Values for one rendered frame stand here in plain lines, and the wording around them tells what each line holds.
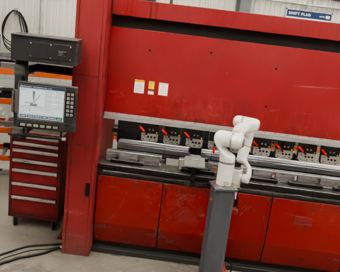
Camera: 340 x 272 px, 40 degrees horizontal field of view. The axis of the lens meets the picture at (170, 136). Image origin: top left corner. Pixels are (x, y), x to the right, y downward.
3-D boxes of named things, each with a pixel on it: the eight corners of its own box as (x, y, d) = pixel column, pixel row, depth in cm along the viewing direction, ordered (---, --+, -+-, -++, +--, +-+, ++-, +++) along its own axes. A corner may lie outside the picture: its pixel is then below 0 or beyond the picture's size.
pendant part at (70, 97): (15, 127, 359) (17, 81, 350) (20, 123, 370) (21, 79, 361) (74, 133, 361) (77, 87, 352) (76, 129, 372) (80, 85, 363)
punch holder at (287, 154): (274, 157, 410) (278, 140, 406) (273, 155, 419) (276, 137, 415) (291, 160, 410) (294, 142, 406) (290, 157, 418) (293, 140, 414)
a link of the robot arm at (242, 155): (259, 150, 390) (249, 185, 384) (240, 146, 395) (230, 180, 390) (258, 148, 381) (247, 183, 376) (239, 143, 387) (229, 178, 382)
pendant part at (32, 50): (6, 142, 364) (8, 32, 343) (15, 134, 388) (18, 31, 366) (71, 149, 367) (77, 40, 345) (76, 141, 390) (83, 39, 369)
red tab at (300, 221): (294, 224, 411) (296, 217, 409) (294, 223, 413) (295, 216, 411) (311, 226, 411) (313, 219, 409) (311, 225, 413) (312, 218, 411)
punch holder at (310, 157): (297, 161, 410) (300, 142, 406) (295, 157, 418) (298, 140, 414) (314, 163, 409) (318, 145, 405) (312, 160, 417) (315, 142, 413)
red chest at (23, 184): (7, 227, 460) (9, 130, 435) (25, 207, 509) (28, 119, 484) (56, 233, 458) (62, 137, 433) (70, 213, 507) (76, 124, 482)
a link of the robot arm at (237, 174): (242, 182, 389) (231, 179, 392) (245, 168, 384) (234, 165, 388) (239, 186, 381) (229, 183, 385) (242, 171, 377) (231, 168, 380)
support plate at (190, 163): (183, 166, 393) (183, 165, 393) (184, 157, 419) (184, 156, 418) (204, 169, 392) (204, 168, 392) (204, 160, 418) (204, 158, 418)
